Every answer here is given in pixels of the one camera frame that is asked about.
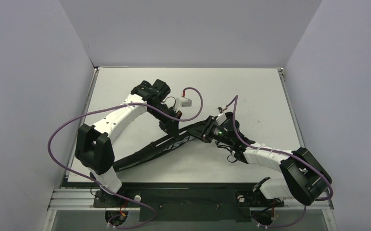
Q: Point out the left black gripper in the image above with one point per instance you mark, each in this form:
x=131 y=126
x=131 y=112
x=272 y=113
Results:
x=171 y=124

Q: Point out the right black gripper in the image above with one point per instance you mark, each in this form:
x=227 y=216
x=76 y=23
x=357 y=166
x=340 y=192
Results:
x=207 y=128

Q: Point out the black racket bag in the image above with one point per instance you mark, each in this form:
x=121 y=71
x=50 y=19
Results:
x=156 y=149

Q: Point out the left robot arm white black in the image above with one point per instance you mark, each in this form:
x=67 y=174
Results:
x=95 y=143

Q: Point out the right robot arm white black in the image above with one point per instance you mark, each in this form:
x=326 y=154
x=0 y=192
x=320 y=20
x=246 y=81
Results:
x=303 y=177

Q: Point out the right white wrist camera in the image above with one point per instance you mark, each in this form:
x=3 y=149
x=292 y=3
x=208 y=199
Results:
x=223 y=115

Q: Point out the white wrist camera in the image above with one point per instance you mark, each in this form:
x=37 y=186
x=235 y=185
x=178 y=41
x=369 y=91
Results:
x=223 y=115
x=182 y=102

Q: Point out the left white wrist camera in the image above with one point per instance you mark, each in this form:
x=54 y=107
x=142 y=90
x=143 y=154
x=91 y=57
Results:
x=182 y=102

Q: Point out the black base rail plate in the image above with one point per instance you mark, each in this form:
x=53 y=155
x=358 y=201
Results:
x=186 y=202

